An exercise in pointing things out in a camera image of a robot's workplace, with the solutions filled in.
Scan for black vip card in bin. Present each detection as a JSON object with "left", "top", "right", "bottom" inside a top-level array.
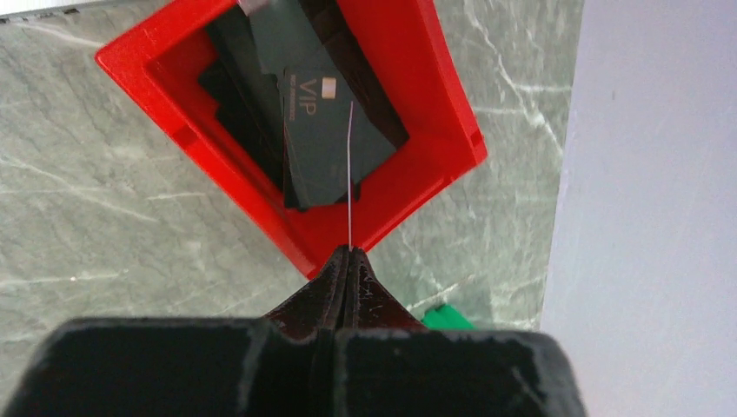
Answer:
[{"left": 279, "top": 66, "right": 408, "bottom": 211}]

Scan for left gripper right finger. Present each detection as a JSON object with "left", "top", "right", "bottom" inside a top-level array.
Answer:
[{"left": 336, "top": 248, "right": 587, "bottom": 416}]

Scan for green bin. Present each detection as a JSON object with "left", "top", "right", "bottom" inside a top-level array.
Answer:
[{"left": 421, "top": 304, "right": 475, "bottom": 330}]

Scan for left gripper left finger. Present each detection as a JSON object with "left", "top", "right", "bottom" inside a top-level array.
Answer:
[{"left": 3, "top": 246, "right": 350, "bottom": 416}]

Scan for left red bin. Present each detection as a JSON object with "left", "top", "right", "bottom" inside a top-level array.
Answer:
[{"left": 96, "top": 1, "right": 488, "bottom": 278}]

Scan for black cards in left bin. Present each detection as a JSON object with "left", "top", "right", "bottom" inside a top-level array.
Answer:
[{"left": 198, "top": 1, "right": 409, "bottom": 204}]

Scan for grey credit card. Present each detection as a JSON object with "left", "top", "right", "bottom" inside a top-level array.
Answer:
[{"left": 346, "top": 101, "right": 355, "bottom": 251}]

